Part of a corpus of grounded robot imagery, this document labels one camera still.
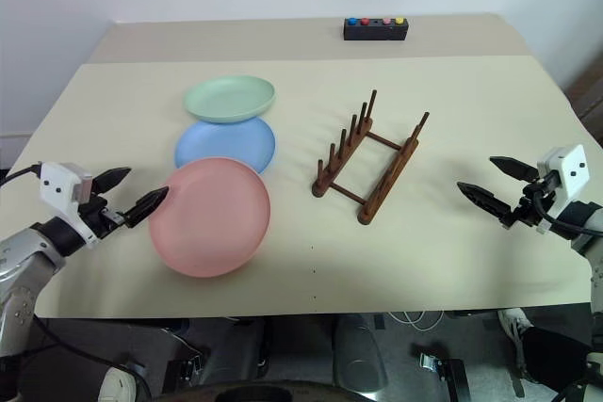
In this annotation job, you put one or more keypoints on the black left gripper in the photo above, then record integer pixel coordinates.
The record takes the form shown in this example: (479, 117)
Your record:
(101, 219)

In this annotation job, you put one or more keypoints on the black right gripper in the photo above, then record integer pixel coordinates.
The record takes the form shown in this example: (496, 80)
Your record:
(523, 213)

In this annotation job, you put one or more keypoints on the green plastic plate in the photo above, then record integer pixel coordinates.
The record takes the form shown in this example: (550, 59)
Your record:
(226, 98)

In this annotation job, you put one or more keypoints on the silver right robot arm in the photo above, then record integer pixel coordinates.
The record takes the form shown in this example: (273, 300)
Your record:
(593, 256)

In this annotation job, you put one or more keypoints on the brown wooden dish rack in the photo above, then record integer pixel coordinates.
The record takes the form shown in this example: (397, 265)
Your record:
(367, 213)

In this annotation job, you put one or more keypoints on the red plastic plate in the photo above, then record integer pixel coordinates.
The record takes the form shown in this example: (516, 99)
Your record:
(212, 218)

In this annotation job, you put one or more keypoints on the blue plastic plate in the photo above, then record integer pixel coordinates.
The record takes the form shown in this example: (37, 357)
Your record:
(226, 143)

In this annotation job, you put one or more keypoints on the black button box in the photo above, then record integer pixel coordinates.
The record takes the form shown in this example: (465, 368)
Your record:
(374, 34)

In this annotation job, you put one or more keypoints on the white rounded object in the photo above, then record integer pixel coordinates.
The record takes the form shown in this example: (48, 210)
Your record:
(118, 385)

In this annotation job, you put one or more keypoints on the grey rounded shape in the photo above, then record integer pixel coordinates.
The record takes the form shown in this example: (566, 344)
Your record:
(358, 355)

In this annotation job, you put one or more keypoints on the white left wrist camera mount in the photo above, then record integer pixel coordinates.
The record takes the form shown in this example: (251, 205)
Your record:
(56, 185)

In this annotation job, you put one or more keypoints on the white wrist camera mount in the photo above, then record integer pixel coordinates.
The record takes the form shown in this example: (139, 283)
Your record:
(56, 185)
(572, 166)

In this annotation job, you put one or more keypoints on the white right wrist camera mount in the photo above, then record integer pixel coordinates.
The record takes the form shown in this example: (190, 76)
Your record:
(572, 166)

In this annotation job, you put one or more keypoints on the metal caster bracket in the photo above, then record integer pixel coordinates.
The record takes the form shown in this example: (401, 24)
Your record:
(188, 366)
(440, 366)

